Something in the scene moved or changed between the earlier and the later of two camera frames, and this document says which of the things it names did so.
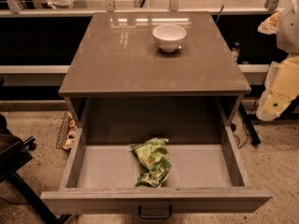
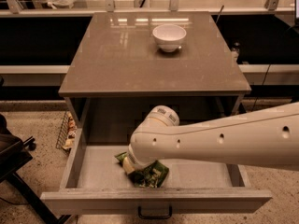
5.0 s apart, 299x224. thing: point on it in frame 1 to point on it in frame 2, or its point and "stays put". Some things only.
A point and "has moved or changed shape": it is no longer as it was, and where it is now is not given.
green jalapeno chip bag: (153, 156) has moved or changed shape
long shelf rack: (37, 43) stays put
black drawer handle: (154, 217) stays put
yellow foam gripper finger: (269, 24) to (128, 166)
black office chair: (14, 155) stays put
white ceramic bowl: (169, 37) stays put
